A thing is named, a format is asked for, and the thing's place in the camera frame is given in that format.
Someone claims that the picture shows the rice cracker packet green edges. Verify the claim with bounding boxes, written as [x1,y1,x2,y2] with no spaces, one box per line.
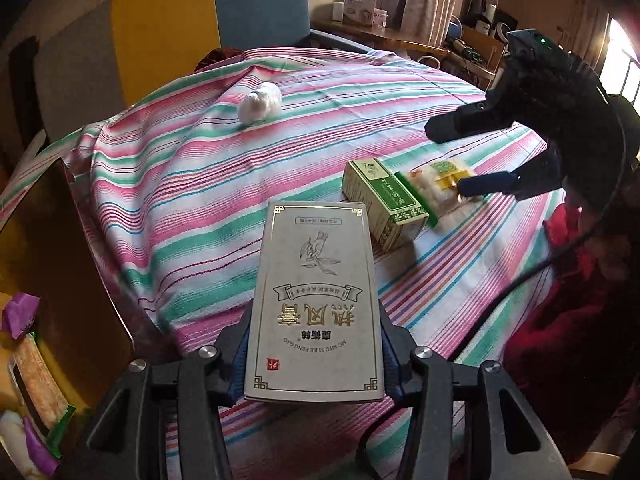
[10,332,76,458]

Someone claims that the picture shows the yellow blue grey padded chair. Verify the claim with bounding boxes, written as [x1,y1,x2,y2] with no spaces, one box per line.
[30,0,376,136]

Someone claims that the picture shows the white appliance carton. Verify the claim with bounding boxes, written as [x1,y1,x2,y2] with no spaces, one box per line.
[342,0,379,26]

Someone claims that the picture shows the dark red cloth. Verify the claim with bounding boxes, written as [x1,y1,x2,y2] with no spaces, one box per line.
[195,47,248,72]

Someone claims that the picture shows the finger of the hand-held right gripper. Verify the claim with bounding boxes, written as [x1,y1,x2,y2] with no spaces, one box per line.
[425,95,516,144]
[457,152,566,198]

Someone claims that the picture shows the green cardboard box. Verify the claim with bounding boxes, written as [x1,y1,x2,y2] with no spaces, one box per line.
[341,157,431,252]

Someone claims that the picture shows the white wrapped packet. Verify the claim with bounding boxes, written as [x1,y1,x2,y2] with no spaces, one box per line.
[0,410,31,476]

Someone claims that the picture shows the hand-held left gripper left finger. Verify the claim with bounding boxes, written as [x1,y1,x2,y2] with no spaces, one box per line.
[62,305,256,480]

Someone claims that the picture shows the cream cardboard box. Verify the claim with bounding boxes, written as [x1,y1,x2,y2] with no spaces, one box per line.
[243,200,386,405]

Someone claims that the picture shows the yellow-label rice snack packet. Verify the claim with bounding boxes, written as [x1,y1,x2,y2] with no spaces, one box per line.
[395,157,478,226]

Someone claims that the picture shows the striped pink green cloth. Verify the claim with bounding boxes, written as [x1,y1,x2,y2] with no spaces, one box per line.
[0,47,556,480]

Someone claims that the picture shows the white crumpled ball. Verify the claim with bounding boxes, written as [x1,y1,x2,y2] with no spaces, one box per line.
[236,82,282,126]

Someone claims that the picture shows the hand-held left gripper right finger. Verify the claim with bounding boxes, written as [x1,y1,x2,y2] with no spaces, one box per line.
[377,302,573,480]

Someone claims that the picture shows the person's red clothing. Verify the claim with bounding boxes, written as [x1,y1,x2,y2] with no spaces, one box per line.
[502,200,640,466]

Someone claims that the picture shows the purple snack packet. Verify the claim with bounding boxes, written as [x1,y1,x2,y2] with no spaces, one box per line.
[0,291,42,338]
[20,417,61,478]

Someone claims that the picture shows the dark red gold-lined box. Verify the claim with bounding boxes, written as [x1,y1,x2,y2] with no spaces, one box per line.
[0,157,136,480]

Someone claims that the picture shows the wooden desk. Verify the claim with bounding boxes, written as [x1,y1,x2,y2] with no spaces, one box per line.
[312,17,506,83]

